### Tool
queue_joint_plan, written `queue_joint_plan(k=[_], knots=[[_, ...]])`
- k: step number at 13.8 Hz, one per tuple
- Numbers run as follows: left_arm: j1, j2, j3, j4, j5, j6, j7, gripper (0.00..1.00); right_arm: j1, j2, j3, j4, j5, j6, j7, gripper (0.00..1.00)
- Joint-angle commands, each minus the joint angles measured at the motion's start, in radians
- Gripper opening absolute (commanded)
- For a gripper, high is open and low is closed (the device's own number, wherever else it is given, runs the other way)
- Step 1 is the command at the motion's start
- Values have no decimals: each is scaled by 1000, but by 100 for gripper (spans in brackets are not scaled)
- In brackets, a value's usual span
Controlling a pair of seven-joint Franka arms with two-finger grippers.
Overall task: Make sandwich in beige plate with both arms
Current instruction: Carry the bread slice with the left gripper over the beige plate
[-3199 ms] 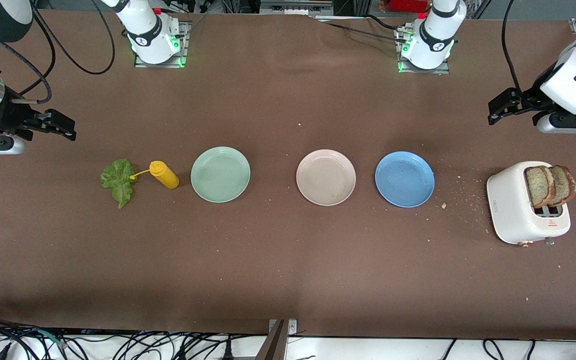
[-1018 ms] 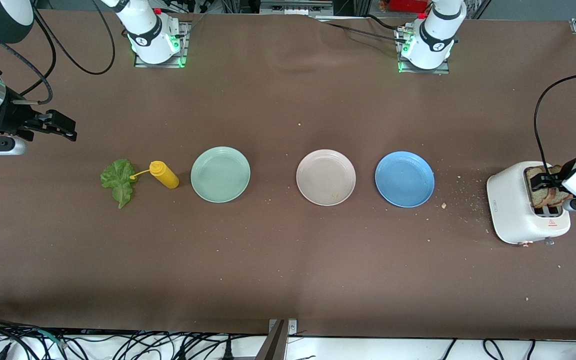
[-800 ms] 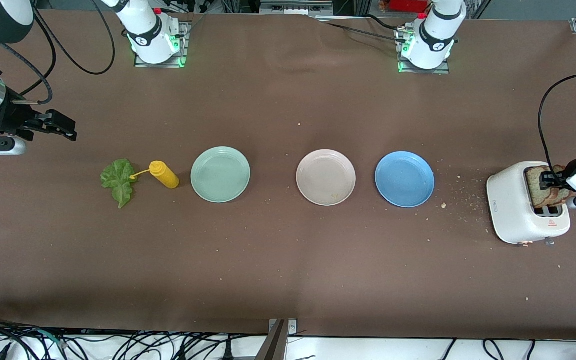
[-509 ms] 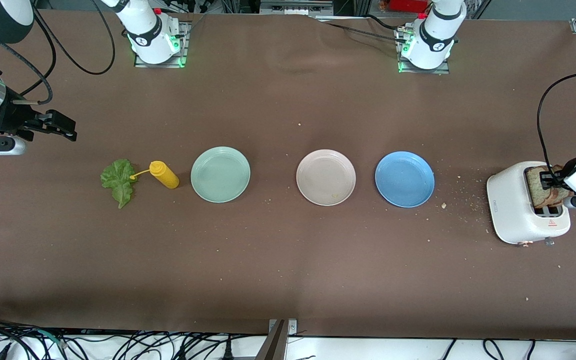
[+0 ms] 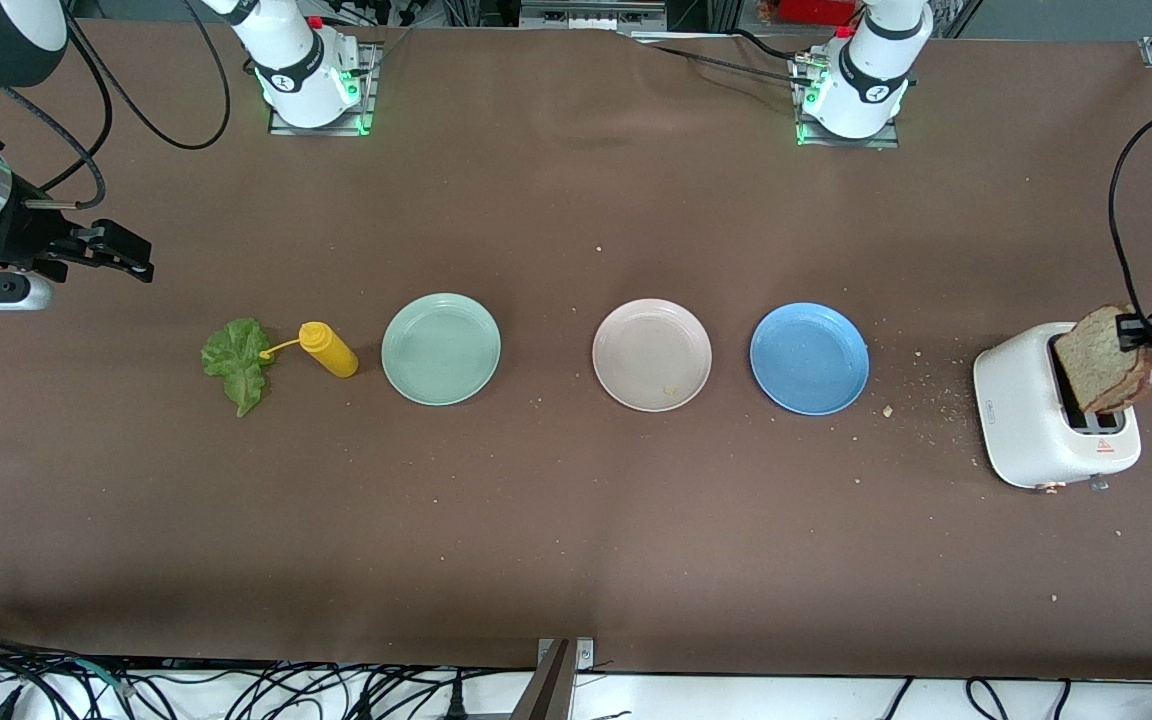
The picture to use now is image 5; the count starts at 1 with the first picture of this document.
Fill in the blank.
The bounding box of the brown bread slice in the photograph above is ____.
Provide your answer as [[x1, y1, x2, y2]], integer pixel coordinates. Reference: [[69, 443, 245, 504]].
[[1053, 304, 1142, 414], [1101, 342, 1152, 411]]

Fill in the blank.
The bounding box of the green lettuce leaf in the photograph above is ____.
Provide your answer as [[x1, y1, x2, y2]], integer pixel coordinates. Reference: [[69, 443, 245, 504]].
[[200, 317, 275, 419]]

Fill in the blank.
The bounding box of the yellow squeeze bottle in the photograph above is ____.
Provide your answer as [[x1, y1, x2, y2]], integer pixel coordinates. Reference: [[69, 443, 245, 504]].
[[258, 320, 360, 379]]

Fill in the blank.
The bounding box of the blue round plate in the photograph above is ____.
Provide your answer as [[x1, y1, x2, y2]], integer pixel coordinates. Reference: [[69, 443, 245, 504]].
[[749, 302, 871, 416]]

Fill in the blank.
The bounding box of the green round plate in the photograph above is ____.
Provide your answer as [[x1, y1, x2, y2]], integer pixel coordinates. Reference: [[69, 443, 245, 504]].
[[381, 292, 503, 407]]

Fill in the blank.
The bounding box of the beige round plate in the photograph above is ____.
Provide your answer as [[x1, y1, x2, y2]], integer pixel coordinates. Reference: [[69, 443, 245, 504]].
[[592, 298, 714, 413]]

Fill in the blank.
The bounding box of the white two-slot toaster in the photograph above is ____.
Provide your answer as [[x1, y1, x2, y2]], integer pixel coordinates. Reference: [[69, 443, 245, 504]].
[[972, 320, 1143, 493]]

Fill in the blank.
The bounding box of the red box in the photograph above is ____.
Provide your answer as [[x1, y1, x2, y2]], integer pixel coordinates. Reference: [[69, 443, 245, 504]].
[[778, 0, 859, 27]]

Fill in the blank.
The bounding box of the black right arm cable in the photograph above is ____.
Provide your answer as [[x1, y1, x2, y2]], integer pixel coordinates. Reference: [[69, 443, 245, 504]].
[[21, 10, 115, 209], [64, 0, 234, 151]]

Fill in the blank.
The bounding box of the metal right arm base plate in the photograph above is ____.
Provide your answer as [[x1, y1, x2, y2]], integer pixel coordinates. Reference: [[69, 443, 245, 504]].
[[268, 42, 379, 137]]

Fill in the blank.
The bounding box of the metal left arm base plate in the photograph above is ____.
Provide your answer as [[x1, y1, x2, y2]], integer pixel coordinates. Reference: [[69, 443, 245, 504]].
[[794, 50, 901, 149]]

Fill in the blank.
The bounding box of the black table cable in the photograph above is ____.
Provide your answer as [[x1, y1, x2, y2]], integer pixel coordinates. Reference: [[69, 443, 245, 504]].
[[651, 45, 807, 83], [731, 28, 817, 61]]

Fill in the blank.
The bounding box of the grey metal rail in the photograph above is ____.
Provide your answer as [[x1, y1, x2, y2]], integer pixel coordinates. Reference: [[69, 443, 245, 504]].
[[519, 0, 670, 31]]

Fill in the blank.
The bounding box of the metal table bracket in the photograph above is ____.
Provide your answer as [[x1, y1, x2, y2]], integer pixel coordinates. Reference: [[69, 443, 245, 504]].
[[508, 637, 597, 720]]

